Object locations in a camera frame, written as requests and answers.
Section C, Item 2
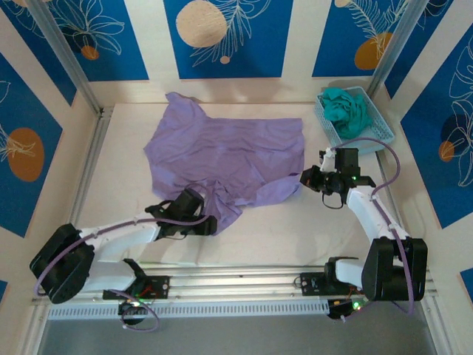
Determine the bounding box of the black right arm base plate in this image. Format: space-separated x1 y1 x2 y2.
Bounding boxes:
299 271 369 297

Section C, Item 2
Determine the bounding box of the black controller board with lights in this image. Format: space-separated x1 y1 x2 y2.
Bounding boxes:
118 298 149 326
327 297 367 323

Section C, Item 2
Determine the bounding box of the purple t-shirt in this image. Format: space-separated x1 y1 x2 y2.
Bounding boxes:
143 91 307 238

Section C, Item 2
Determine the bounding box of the white slotted cable duct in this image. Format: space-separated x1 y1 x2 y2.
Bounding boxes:
47 298 330 321

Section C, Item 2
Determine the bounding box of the teal crumpled cloth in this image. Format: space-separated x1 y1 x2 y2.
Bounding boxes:
319 87 373 141

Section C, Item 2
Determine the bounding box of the light blue perforated plastic basket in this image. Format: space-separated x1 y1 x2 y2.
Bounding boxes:
316 86 396 160

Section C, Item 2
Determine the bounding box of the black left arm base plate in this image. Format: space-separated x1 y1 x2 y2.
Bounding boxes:
102 275 171 301

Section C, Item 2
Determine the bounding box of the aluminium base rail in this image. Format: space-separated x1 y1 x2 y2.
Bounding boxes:
31 263 439 302

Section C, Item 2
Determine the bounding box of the aluminium table side rail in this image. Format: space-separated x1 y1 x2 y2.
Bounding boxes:
60 106 115 260
375 151 418 267

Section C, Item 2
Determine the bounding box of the aluminium frame post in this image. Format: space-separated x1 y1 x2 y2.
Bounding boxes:
27 0 103 114
367 0 426 98

